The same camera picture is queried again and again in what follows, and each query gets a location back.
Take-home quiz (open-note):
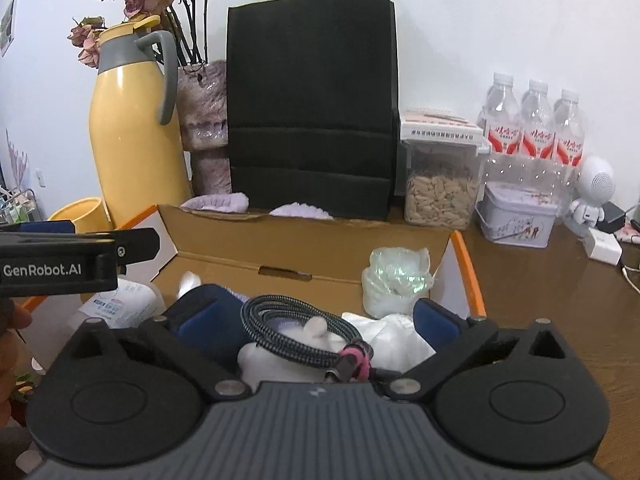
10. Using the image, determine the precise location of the purple knitted piece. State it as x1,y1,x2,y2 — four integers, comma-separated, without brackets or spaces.
180,192,249,214
270,202,335,221

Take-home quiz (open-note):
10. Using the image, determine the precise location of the white bottle blue label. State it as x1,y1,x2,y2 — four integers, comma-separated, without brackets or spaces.
67,280,166,328

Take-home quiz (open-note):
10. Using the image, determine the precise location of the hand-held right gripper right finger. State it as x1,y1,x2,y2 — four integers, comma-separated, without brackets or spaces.
382,297,583,402

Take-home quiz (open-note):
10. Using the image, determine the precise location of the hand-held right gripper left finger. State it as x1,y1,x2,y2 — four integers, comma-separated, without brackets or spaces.
52,304,253,402

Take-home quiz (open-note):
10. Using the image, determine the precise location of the dark blue pouch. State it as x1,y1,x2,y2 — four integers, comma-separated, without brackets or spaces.
162,283,248,341

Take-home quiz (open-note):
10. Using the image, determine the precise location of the white flat box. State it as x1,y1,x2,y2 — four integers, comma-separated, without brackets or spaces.
404,107,478,132

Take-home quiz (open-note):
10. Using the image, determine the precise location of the clear seed container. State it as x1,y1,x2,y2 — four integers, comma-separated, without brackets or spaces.
400,127,491,227

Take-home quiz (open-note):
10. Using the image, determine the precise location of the purple plant wall decal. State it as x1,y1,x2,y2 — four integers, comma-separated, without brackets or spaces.
4,129,30,188

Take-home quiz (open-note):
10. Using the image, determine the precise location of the yellow thermos jug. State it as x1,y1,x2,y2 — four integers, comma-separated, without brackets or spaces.
89,15,193,228

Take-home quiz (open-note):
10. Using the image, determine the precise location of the white robot speaker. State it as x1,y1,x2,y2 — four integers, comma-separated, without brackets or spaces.
570,156,617,226

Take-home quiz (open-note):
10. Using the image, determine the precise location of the white cable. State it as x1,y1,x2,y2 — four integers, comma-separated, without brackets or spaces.
620,260,640,293

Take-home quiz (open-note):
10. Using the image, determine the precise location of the iridescent plastic bag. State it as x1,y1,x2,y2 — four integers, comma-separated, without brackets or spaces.
361,247,435,318

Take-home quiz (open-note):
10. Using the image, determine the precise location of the person's left hand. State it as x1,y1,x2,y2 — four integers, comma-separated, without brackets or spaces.
0,298,34,426

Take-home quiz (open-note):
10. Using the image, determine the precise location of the wall picture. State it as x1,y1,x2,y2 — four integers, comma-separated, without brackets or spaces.
0,0,20,57

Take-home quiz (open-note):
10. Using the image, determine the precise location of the cluttered wire rack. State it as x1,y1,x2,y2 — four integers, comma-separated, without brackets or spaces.
0,187,36,226

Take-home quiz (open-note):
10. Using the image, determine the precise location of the braided cable pink tie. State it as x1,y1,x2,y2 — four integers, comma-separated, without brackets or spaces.
240,295,401,383

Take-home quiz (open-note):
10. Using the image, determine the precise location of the pink textured vase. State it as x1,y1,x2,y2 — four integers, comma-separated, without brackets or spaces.
177,59,233,197

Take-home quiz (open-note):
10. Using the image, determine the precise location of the red orange cardboard box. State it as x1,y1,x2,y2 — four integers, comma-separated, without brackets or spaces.
20,204,487,361

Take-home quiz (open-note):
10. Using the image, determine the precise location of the white plastic bag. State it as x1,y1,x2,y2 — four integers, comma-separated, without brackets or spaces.
342,310,436,376

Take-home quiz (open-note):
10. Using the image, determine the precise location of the yellow white plush toy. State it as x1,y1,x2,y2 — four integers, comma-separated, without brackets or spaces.
237,315,351,391

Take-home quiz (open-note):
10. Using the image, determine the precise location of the printed tin box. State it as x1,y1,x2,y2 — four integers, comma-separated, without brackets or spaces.
474,181,558,249

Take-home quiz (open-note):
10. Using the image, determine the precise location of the black power adapter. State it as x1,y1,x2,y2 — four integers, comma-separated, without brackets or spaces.
597,201,628,233

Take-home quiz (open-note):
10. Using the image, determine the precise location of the yellow mug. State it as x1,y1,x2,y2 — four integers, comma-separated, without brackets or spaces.
47,196,112,235

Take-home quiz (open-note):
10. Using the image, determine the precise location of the black paper bag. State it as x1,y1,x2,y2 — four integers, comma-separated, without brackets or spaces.
226,0,398,222

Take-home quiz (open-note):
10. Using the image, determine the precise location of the white charger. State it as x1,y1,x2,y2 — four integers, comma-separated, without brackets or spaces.
582,226,623,264

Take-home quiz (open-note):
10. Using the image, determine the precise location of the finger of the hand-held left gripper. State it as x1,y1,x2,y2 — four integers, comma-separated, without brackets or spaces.
0,227,161,267
0,220,76,235

